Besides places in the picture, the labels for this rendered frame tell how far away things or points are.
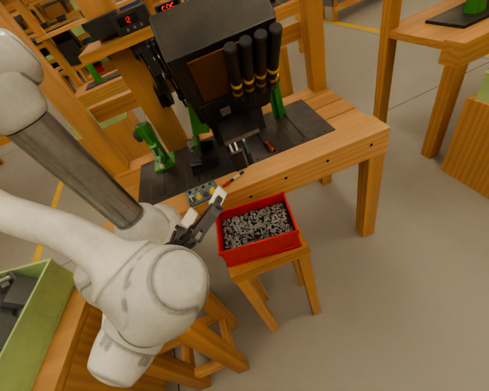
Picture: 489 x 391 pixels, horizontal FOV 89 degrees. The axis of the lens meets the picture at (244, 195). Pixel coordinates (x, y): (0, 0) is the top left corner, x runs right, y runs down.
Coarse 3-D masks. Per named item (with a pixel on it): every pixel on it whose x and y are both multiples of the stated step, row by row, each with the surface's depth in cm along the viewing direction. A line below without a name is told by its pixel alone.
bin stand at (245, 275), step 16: (304, 240) 102; (272, 256) 101; (288, 256) 100; (304, 256) 105; (240, 272) 100; (256, 272) 102; (304, 272) 114; (240, 288) 108; (256, 288) 155; (256, 304) 123; (272, 320) 143
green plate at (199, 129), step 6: (186, 102) 120; (192, 114) 114; (192, 120) 115; (198, 120) 117; (192, 126) 117; (198, 126) 119; (204, 126) 120; (192, 132) 119; (198, 132) 121; (204, 132) 121
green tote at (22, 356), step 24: (48, 264) 112; (48, 288) 110; (72, 288) 121; (24, 312) 98; (48, 312) 107; (24, 336) 96; (48, 336) 104; (0, 360) 87; (24, 360) 94; (0, 384) 85; (24, 384) 92
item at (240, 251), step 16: (240, 208) 109; (256, 208) 110; (272, 208) 107; (288, 208) 100; (224, 224) 109; (240, 224) 106; (256, 224) 103; (272, 224) 101; (288, 224) 100; (224, 240) 104; (240, 240) 101; (256, 240) 99; (272, 240) 94; (288, 240) 96; (224, 256) 97; (240, 256) 98; (256, 256) 100
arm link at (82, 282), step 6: (78, 270) 77; (78, 276) 75; (84, 276) 75; (78, 282) 74; (84, 282) 74; (90, 282) 74; (78, 288) 75; (84, 288) 74; (90, 288) 74; (84, 294) 75; (90, 294) 75; (90, 300) 76; (96, 306) 79
